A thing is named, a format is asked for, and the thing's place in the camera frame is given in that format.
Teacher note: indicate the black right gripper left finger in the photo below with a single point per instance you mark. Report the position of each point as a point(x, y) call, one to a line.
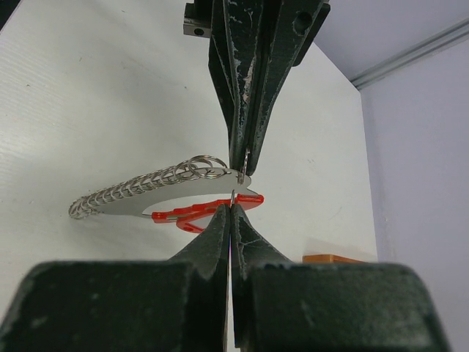
point(179, 304)

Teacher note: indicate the aluminium frame post left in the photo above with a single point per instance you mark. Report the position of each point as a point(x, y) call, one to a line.
point(435, 44)

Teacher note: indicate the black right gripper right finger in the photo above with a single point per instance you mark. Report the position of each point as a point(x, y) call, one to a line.
point(280, 305)

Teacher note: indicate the metal key organizer red handle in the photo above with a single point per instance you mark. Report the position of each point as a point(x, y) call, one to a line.
point(198, 176)

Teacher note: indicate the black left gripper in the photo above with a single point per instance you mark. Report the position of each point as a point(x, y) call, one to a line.
point(247, 88)

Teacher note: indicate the wooden compartment tray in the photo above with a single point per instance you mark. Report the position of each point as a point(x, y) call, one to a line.
point(328, 258)

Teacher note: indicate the key with red tag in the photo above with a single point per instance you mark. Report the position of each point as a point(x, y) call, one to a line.
point(197, 217)

